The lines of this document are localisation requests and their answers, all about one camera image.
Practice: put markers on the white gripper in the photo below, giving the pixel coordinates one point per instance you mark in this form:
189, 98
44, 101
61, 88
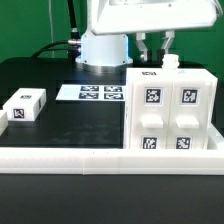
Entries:
133, 16

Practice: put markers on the white cabinet body box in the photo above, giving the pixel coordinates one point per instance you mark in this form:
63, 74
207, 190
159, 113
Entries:
168, 72

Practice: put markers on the white cabinet top block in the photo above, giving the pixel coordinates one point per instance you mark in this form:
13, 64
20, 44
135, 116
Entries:
25, 104

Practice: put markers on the white cabinet door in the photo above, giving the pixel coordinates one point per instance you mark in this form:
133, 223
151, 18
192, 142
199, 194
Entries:
188, 116
150, 115

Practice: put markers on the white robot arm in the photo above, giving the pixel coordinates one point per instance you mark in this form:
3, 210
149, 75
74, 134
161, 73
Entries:
104, 45

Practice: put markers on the white fiducial marker sheet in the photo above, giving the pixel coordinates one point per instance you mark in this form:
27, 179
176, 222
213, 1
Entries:
74, 92

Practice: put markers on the white U-shaped boundary frame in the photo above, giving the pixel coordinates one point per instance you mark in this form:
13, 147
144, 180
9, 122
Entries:
114, 161

